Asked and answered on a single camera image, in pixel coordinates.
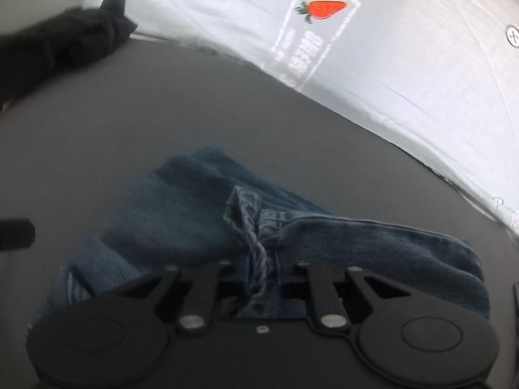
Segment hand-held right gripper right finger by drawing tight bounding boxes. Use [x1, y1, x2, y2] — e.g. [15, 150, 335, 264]
[294, 261, 415, 336]

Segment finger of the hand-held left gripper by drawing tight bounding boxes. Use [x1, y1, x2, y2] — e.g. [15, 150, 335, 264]
[0, 218, 36, 251]

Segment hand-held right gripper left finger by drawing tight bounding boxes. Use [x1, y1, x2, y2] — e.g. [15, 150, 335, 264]
[117, 260, 233, 336]

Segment blue denim pants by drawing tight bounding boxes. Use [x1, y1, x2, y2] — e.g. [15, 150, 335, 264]
[25, 147, 491, 335]

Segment dark cloth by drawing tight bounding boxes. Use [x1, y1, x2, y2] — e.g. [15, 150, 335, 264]
[0, 0, 139, 107]

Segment white printed bed sheet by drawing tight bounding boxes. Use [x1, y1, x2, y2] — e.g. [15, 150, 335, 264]
[80, 0, 519, 249]

